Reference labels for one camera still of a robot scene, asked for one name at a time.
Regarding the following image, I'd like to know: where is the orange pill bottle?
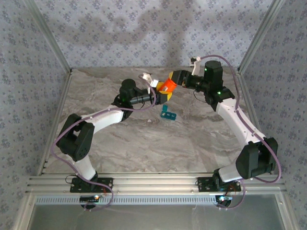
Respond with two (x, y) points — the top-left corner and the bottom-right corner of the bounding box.
(155, 78), (177, 93)

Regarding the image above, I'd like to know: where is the teal pill organizer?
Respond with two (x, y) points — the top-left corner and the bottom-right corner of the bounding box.
(160, 104), (177, 121)

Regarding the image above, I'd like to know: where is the grey metal sheet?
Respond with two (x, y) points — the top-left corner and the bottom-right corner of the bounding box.
(31, 194), (288, 230)

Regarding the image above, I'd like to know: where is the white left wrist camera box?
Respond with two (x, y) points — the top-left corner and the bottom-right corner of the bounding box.
(138, 72), (159, 94)

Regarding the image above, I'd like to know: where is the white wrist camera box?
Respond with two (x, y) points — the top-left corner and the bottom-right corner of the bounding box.
(138, 72), (159, 94)
(189, 56), (201, 75)

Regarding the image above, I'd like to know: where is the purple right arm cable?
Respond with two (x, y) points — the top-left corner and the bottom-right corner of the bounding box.
(199, 54), (283, 211)

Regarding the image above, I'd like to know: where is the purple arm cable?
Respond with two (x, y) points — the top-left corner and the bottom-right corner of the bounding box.
(52, 91), (159, 213)
(199, 54), (283, 211)

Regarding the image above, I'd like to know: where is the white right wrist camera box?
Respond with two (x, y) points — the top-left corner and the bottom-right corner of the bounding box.
(189, 56), (201, 75)

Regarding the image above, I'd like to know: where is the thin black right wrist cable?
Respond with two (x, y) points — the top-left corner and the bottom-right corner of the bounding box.
(192, 89), (205, 102)

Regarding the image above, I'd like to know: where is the aluminium frame post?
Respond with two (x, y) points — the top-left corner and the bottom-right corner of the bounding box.
(237, 0), (286, 72)
(24, 0), (72, 74)

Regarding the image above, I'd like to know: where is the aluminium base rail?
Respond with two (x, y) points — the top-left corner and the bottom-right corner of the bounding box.
(25, 172), (287, 194)

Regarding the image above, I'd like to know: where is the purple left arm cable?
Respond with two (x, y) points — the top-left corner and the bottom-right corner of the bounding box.
(52, 91), (159, 213)

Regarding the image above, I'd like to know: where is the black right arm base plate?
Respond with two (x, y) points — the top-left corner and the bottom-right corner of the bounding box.
(197, 176), (241, 192)

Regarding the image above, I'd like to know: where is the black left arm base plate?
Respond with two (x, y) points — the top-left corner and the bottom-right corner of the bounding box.
(69, 177), (114, 194)

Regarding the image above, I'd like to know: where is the grey slotted cable duct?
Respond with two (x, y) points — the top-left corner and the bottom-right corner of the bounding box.
(35, 195), (218, 206)

